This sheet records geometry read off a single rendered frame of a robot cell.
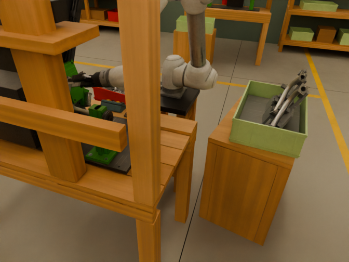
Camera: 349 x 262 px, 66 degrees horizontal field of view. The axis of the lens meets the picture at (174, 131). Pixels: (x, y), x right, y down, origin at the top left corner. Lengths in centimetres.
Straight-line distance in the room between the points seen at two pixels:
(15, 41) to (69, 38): 16
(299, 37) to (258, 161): 485
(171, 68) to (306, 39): 477
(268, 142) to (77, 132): 109
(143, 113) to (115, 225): 147
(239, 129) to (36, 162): 113
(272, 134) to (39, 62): 123
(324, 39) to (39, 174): 589
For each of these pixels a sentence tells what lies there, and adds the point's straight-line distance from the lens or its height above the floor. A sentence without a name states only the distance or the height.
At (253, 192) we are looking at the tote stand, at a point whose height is 48.
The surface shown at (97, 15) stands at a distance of 729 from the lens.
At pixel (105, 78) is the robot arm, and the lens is 130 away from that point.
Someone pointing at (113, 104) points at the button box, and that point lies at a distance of 176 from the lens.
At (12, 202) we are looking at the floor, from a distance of 266.
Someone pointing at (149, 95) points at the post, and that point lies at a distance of 84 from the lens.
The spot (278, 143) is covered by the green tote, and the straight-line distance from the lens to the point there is 167.
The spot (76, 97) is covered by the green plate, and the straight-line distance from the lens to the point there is 157.
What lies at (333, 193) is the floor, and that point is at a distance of 285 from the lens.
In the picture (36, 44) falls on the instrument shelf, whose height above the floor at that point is 153.
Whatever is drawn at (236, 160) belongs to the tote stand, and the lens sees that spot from 175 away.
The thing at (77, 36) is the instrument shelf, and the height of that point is 153.
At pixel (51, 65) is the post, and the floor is 144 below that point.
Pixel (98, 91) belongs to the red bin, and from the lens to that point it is 208.
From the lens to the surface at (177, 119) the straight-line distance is 167.
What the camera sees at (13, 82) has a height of 124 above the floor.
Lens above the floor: 179
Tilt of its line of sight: 35 degrees down
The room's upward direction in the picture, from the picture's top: 2 degrees clockwise
